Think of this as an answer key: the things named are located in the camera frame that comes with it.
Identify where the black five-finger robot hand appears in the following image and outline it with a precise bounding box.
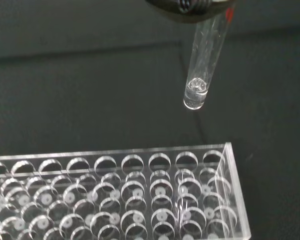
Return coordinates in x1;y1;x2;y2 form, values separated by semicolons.
145;0;238;24

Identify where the clear acrylic test tube rack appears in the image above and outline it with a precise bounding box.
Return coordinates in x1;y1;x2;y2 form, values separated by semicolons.
0;142;253;240

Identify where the black bench cloth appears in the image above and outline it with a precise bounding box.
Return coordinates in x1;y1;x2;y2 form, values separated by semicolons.
0;0;300;240

